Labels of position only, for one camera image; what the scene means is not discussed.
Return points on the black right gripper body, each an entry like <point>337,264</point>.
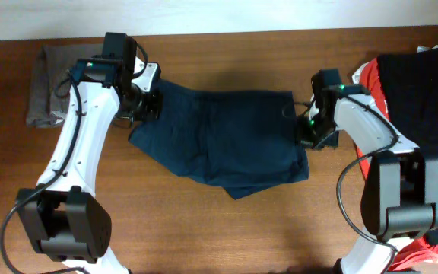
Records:
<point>306,132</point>

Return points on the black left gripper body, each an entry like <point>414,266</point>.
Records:
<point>149,105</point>

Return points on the red garment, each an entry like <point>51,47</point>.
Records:
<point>419,250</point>

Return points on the navy blue shorts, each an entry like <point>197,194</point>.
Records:
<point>241,141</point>

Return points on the black garment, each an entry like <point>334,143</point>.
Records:
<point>410,85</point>

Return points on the folded grey shorts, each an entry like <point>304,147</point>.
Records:
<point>49,84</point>

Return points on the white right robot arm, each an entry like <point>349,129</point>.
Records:
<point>400,194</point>

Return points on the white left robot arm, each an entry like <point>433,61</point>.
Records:
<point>61,215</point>

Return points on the white patterned garment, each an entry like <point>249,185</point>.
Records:
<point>421,50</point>

